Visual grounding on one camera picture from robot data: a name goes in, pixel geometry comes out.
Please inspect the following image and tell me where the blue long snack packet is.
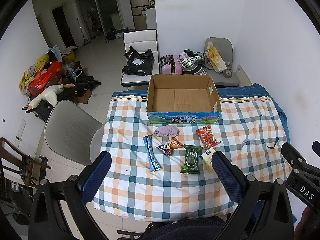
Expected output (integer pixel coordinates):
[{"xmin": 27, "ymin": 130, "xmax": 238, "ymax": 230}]
[{"xmin": 143, "ymin": 135, "xmax": 161, "ymax": 172}]

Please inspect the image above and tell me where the tape roll on chair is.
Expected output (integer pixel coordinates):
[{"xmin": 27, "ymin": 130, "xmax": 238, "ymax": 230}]
[{"xmin": 223, "ymin": 69, "xmax": 233, "ymax": 79}]

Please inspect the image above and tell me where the open cardboard milk box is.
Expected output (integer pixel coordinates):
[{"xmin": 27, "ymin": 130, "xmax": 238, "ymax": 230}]
[{"xmin": 146, "ymin": 74, "xmax": 222, "ymax": 125}]

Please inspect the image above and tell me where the grey chair near table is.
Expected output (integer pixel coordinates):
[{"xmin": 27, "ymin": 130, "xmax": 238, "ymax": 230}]
[{"xmin": 44, "ymin": 100, "xmax": 104, "ymax": 166}]

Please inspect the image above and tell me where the wooden chair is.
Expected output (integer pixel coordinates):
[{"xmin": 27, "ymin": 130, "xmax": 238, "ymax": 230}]
[{"xmin": 1, "ymin": 137, "xmax": 52, "ymax": 188}]

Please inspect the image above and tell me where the green snack packet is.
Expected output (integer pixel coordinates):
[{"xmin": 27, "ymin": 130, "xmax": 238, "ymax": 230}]
[{"xmin": 180, "ymin": 144, "xmax": 203, "ymax": 174}]

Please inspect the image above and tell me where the brown cardboard box on floor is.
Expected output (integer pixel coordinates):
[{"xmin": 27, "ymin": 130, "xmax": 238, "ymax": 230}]
[{"xmin": 74, "ymin": 89, "xmax": 92, "ymax": 104}]

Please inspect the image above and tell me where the black bag on chair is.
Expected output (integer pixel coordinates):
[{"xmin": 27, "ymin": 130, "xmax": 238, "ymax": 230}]
[{"xmin": 122, "ymin": 46, "xmax": 155, "ymax": 75}]

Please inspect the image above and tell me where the orange panda snack packet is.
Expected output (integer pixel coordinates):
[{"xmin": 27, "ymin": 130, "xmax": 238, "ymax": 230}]
[{"xmin": 156, "ymin": 138, "xmax": 183, "ymax": 156}]

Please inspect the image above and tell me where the red plastic bag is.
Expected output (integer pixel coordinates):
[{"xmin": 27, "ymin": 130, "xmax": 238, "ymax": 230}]
[{"xmin": 28, "ymin": 61, "xmax": 63, "ymax": 96}]

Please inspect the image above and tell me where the black hook on blanket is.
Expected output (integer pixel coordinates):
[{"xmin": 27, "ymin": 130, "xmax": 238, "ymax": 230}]
[{"xmin": 267, "ymin": 137, "xmax": 279, "ymax": 149}]

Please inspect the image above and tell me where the yellow snack bag on chair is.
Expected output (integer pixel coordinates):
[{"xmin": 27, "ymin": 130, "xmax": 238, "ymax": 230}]
[{"xmin": 206, "ymin": 43, "xmax": 227, "ymax": 73}]

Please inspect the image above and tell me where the purple cloth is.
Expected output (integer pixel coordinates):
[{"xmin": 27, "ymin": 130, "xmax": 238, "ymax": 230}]
[{"xmin": 152, "ymin": 125, "xmax": 180, "ymax": 138}]

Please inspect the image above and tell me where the white goose plush toy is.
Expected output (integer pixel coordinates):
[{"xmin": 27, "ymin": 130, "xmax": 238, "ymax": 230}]
[{"xmin": 27, "ymin": 83, "xmax": 75, "ymax": 111}]

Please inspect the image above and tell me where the grey chair by wall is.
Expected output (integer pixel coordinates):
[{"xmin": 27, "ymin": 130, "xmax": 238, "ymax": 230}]
[{"xmin": 204, "ymin": 37, "xmax": 240, "ymax": 87}]

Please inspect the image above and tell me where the white leather chair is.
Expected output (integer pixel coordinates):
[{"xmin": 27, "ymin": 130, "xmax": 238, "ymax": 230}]
[{"xmin": 120, "ymin": 29, "xmax": 160, "ymax": 88}]

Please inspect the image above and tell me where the yellow clothes pile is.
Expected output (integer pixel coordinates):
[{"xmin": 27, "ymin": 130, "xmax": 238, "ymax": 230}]
[{"xmin": 18, "ymin": 54, "xmax": 49, "ymax": 96}]

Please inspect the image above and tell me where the pink suitcase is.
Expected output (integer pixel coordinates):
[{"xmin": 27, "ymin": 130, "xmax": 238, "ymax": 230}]
[{"xmin": 160, "ymin": 55, "xmax": 183, "ymax": 74}]

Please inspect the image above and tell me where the red snack packet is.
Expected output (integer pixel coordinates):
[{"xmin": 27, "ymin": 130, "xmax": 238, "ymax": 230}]
[{"xmin": 196, "ymin": 125, "xmax": 221, "ymax": 150}]

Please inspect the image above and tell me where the patterned tote bag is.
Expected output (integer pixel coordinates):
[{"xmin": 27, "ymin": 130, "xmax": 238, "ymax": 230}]
[{"xmin": 177, "ymin": 52, "xmax": 208, "ymax": 76}]

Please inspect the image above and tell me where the plaid checkered table blanket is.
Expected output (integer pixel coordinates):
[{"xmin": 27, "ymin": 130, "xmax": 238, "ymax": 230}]
[{"xmin": 93, "ymin": 84, "xmax": 290, "ymax": 222}]

